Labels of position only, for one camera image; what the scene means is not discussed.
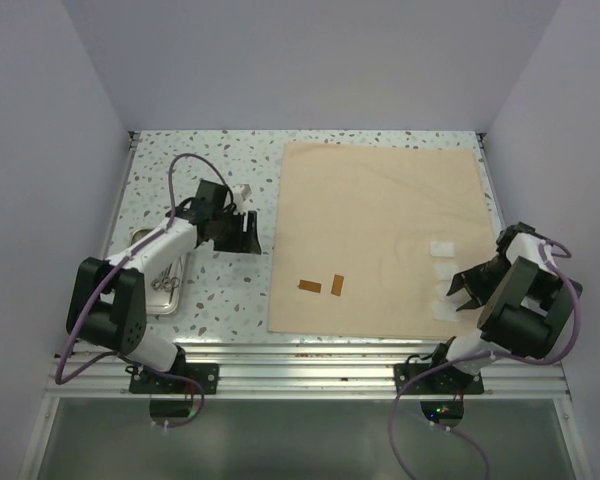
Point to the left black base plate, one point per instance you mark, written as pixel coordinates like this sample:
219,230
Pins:
186,379

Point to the brown bandage horizontal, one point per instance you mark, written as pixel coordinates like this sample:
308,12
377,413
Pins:
310,286

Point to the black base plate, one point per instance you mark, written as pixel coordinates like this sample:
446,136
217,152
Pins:
186,379
446,382

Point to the brown bandage vertical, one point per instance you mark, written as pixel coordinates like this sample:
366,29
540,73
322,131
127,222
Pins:
337,285

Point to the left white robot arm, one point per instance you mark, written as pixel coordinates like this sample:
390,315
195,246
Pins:
108,307

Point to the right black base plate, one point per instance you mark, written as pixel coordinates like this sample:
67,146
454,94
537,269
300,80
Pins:
446,382

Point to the white gauze pad bottom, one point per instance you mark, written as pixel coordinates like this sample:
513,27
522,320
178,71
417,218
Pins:
443,311

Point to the white gauze pad top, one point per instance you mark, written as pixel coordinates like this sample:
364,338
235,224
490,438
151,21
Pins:
442,249

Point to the white gauze pad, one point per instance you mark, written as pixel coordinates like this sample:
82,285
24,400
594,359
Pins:
442,249
443,311
446,270
443,289

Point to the steel surgical scissors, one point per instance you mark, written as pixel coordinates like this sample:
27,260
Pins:
168,280

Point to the aluminium rail frame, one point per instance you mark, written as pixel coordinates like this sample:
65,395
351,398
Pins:
351,371

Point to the beige cloth mat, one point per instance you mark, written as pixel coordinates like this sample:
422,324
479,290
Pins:
370,214

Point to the steel instrument tray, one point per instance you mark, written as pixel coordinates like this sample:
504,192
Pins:
163,293

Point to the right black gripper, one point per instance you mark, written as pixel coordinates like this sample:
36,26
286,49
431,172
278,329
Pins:
487,273

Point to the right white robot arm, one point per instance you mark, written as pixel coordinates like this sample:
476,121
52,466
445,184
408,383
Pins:
529,310

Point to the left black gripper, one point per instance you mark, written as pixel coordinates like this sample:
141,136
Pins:
235,232

